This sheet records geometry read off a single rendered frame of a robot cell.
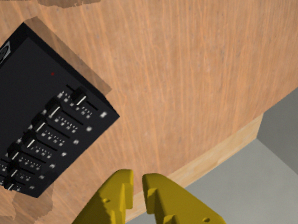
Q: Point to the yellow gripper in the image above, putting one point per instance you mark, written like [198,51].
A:
[168,201]

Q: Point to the black lighting desk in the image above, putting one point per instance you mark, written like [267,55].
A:
[36,81]

